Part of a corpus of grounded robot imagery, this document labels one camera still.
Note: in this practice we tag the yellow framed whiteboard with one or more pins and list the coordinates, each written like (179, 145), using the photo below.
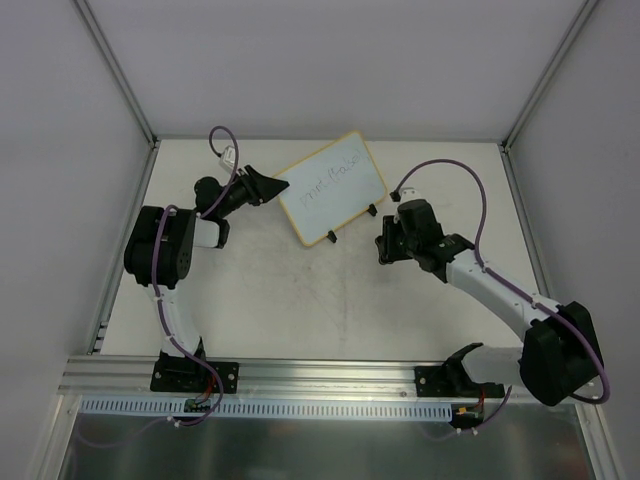
(331, 187)

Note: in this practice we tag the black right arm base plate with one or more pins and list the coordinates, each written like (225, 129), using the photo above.
(445, 382)

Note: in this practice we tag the white slotted cable duct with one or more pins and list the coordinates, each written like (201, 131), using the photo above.
(269, 408)

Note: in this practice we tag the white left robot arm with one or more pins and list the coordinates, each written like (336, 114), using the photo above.
(160, 248)

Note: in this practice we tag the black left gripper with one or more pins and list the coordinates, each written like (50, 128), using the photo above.
(251, 184)

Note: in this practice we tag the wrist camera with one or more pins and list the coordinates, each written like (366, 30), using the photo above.
(405, 194)
(227, 159)

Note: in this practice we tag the aluminium mounting rail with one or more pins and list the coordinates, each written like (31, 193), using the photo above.
(258, 378)

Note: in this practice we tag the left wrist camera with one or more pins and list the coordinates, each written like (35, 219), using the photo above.
(227, 159)

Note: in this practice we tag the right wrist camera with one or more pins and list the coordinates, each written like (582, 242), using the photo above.
(405, 194)

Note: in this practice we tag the left aluminium frame post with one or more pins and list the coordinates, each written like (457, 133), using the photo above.
(98, 36)

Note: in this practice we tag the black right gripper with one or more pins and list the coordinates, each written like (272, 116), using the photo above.
(388, 240)

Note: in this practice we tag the aluminium frame post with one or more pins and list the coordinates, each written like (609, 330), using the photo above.
(98, 36)
(570, 36)

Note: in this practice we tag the right aluminium frame post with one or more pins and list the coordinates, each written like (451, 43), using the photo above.
(570, 36)

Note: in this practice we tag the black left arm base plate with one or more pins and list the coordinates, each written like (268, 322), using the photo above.
(182, 375)

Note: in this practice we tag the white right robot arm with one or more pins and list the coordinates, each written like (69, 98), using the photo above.
(558, 353)

